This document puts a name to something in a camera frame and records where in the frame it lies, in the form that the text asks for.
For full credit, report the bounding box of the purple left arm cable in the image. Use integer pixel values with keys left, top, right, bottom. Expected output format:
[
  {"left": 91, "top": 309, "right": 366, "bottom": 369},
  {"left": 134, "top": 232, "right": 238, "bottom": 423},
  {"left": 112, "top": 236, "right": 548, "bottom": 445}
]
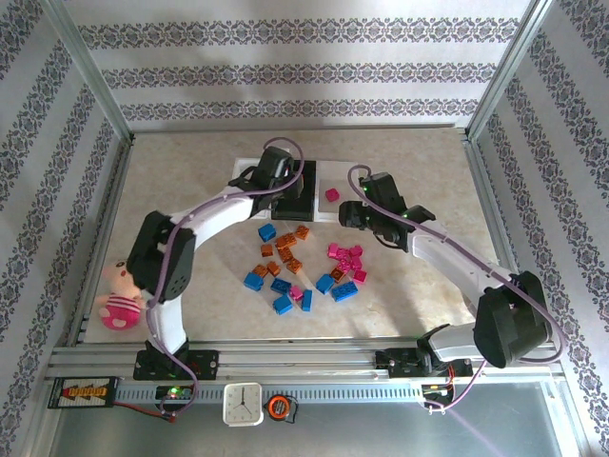
[{"left": 145, "top": 136, "right": 306, "bottom": 421}]

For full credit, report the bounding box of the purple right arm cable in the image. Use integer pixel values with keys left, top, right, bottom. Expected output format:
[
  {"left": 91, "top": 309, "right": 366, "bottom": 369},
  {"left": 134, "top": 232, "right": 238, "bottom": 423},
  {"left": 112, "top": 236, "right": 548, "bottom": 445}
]
[{"left": 348, "top": 164, "right": 570, "bottom": 415}]

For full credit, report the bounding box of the grey metal shelf plate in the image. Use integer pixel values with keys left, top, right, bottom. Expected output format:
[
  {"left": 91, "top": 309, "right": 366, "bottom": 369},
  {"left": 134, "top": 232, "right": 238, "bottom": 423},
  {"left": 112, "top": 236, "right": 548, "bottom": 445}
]
[{"left": 47, "top": 380, "right": 580, "bottom": 457}]

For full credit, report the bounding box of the white square clock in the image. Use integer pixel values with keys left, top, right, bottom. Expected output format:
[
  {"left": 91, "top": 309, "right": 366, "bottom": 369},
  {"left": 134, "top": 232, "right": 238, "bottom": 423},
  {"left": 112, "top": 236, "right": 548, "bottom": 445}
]
[{"left": 222, "top": 382, "right": 265, "bottom": 427}]

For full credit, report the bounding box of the small wired connector board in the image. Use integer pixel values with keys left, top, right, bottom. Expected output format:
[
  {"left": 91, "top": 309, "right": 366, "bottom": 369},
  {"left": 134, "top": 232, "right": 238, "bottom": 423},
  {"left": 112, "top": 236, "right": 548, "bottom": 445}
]
[{"left": 421, "top": 380, "right": 456, "bottom": 415}]

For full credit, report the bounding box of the black power board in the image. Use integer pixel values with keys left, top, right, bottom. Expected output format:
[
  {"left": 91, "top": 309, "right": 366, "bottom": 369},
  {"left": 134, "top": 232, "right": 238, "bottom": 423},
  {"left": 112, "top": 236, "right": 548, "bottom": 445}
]
[{"left": 47, "top": 375, "right": 119, "bottom": 411}]

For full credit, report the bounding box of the orange and black tape measure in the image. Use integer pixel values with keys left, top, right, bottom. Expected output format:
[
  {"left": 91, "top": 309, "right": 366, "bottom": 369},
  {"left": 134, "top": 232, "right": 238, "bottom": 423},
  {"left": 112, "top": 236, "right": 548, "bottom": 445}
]
[{"left": 265, "top": 393, "right": 300, "bottom": 425}]

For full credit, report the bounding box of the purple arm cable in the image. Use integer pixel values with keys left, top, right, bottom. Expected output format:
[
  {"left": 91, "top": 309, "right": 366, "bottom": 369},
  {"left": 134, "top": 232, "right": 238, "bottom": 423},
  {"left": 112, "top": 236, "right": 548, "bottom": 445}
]
[
  {"left": 348, "top": 164, "right": 570, "bottom": 415},
  {"left": 145, "top": 136, "right": 306, "bottom": 421}
]

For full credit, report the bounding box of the aluminium frame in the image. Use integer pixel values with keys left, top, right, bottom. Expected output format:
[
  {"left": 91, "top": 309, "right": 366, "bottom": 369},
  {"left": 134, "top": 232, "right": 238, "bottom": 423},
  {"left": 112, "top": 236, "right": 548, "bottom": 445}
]
[{"left": 26, "top": 0, "right": 594, "bottom": 457}]

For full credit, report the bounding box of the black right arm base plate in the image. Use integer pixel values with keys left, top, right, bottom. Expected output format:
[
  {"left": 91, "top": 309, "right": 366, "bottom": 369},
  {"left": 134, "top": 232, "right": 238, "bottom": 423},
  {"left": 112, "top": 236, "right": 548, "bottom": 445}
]
[{"left": 374, "top": 347, "right": 476, "bottom": 381}]

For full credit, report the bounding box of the pink plush doll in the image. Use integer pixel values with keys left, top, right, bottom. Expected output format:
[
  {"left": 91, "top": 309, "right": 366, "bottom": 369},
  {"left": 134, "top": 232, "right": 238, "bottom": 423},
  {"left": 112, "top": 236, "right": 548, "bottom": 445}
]
[{"left": 97, "top": 256, "right": 147, "bottom": 332}]

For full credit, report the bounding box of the black plastic container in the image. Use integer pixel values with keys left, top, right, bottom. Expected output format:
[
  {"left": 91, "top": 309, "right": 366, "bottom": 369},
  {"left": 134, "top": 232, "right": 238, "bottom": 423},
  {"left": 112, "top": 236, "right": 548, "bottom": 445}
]
[{"left": 271, "top": 159, "right": 319, "bottom": 224}]

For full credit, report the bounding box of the small green LED controller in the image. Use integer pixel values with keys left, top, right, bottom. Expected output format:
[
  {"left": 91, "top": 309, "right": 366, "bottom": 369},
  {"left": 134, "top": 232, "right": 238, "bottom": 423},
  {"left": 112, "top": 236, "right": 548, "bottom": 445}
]
[{"left": 155, "top": 384, "right": 195, "bottom": 402}]

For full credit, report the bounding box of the red and black wire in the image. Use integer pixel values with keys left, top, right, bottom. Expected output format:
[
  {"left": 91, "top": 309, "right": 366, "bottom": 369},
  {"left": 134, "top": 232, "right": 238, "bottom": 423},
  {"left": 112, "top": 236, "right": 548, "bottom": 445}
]
[{"left": 116, "top": 402, "right": 180, "bottom": 424}]

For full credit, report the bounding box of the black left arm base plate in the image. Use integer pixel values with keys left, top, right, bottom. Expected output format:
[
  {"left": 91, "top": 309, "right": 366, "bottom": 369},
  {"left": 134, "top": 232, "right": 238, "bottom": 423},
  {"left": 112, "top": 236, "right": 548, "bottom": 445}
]
[{"left": 134, "top": 338, "right": 221, "bottom": 382}]

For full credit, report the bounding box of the grey slotted cable duct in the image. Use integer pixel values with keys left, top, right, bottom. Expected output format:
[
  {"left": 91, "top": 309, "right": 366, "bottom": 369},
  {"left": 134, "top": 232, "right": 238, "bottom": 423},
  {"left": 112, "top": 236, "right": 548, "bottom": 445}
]
[{"left": 116, "top": 382, "right": 427, "bottom": 404}]

